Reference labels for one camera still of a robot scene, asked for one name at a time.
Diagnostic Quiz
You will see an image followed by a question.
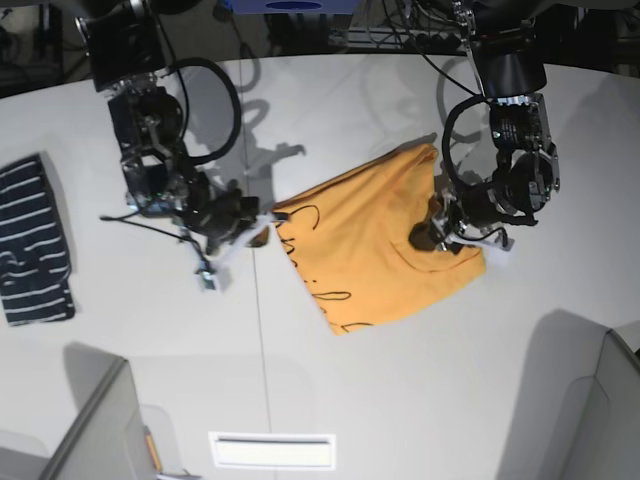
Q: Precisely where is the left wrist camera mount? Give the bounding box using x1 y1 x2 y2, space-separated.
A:
446 227 515 267

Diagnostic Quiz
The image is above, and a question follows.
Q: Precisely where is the yellow T-shirt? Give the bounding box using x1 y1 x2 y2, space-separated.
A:
274 143 486 335

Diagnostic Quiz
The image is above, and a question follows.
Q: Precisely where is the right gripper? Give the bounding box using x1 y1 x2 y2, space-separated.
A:
124 169 260 253

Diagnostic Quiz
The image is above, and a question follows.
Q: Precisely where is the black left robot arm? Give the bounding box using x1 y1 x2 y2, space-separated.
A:
409 1 560 254

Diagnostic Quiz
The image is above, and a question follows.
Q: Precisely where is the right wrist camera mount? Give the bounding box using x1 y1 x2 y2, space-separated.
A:
192 211 290 291

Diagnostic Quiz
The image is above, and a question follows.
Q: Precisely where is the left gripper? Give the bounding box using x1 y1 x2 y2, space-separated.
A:
409 187 535 252

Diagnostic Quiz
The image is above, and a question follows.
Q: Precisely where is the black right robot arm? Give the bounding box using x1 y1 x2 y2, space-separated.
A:
76 1 259 254

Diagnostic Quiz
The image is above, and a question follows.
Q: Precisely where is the navy white striped cloth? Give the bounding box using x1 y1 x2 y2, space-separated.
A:
1 154 76 326

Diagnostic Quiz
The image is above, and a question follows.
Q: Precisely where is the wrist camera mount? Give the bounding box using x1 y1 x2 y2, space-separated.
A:
446 227 515 267
192 211 290 291

